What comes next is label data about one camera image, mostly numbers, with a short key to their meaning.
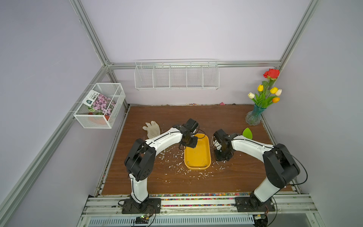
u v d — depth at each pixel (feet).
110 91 2.77
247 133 3.36
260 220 2.37
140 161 1.58
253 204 2.16
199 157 3.00
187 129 2.37
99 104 2.41
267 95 2.99
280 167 1.50
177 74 3.25
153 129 3.43
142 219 2.35
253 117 3.37
